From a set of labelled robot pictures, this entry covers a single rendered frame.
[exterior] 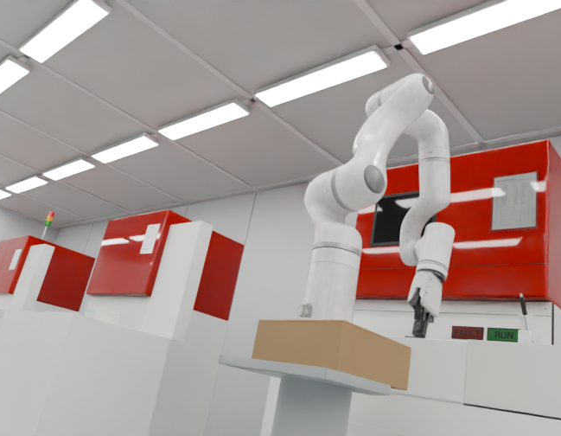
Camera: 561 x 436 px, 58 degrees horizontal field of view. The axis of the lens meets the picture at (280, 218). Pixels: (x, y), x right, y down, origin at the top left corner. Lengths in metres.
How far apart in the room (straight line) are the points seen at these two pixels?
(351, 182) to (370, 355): 0.40
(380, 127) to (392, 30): 1.69
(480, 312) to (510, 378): 0.77
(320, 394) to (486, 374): 0.40
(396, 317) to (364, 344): 1.09
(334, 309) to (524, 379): 0.43
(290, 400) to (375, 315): 1.14
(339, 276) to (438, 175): 0.52
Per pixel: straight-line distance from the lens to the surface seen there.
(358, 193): 1.22
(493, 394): 1.28
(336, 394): 1.13
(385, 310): 2.19
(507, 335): 1.96
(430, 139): 1.60
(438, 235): 1.50
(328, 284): 1.17
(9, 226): 9.17
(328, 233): 1.21
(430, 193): 1.54
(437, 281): 1.47
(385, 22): 3.01
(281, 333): 1.13
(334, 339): 1.03
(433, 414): 1.33
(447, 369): 1.33
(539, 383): 1.25
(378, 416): 1.40
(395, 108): 1.46
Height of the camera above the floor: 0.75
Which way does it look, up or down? 19 degrees up
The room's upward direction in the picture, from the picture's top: 11 degrees clockwise
